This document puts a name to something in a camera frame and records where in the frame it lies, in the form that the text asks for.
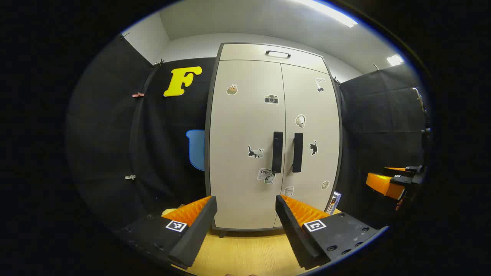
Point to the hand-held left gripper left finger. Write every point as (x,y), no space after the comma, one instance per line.
(195,234)

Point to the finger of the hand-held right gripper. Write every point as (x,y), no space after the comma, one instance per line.
(399,171)
(383,184)

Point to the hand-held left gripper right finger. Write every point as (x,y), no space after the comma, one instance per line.
(293,234)

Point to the white cabinet door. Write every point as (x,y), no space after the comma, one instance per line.
(307,99)
(238,153)

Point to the white double-door shoe cabinet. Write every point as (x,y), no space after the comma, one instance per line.
(245,51)

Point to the small white blue box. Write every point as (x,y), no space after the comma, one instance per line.
(334,201)

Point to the square ceiling light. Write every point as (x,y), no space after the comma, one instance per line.
(395,60)

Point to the black backdrop cloth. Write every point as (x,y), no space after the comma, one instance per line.
(107,134)

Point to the red clip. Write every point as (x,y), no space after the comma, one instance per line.
(138,94)

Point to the long ceiling light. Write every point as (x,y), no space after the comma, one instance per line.
(330,11)

